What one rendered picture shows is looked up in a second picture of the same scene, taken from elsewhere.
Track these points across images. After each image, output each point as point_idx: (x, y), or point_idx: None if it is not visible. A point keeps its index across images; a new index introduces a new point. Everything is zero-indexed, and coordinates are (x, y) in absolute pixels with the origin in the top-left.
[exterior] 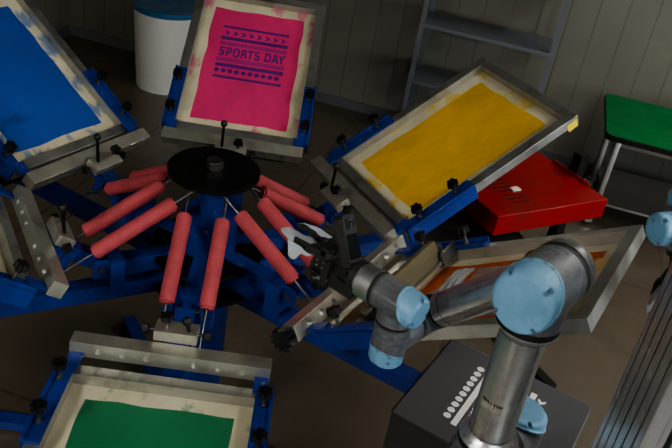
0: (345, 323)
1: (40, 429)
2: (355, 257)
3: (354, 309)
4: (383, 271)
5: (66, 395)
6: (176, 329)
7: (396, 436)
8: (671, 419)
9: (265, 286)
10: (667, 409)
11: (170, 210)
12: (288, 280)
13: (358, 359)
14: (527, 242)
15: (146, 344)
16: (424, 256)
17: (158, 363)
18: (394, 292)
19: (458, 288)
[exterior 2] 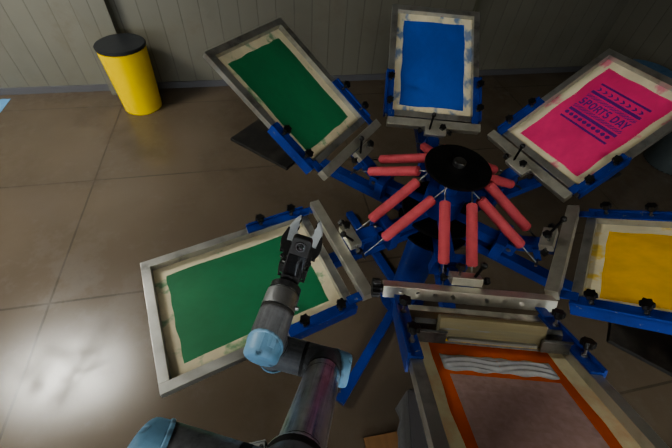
0: (408, 314)
1: (256, 228)
2: (290, 274)
3: (437, 312)
4: (280, 302)
5: (290, 224)
6: (348, 234)
7: (404, 404)
8: None
9: None
10: None
11: (412, 173)
12: (438, 260)
13: None
14: (627, 416)
15: (333, 230)
16: (520, 329)
17: (330, 243)
18: (257, 324)
19: (309, 378)
